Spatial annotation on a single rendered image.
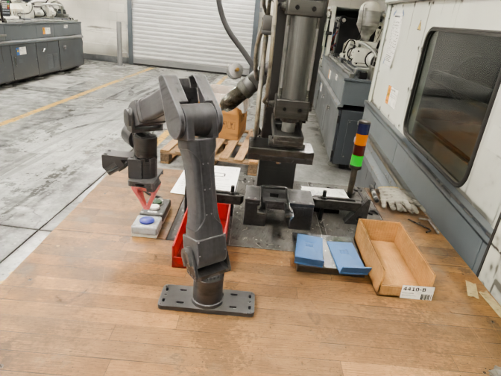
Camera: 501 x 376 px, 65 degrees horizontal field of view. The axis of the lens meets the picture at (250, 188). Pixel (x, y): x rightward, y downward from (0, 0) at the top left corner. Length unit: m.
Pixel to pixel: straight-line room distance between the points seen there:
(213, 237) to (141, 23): 10.15
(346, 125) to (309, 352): 3.58
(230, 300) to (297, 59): 0.60
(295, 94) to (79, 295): 0.69
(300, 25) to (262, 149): 0.32
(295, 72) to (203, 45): 9.42
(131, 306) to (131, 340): 0.09
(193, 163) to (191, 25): 9.77
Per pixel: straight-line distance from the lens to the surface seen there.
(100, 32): 11.28
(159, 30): 10.68
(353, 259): 1.05
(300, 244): 1.06
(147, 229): 1.08
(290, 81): 1.04
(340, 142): 4.29
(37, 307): 0.92
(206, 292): 0.82
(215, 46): 10.38
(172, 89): 0.76
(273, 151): 1.07
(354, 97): 4.19
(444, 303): 1.05
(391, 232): 1.20
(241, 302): 0.87
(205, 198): 0.76
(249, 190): 1.18
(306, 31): 1.04
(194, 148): 0.74
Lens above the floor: 1.47
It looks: 24 degrees down
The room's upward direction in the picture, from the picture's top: 6 degrees clockwise
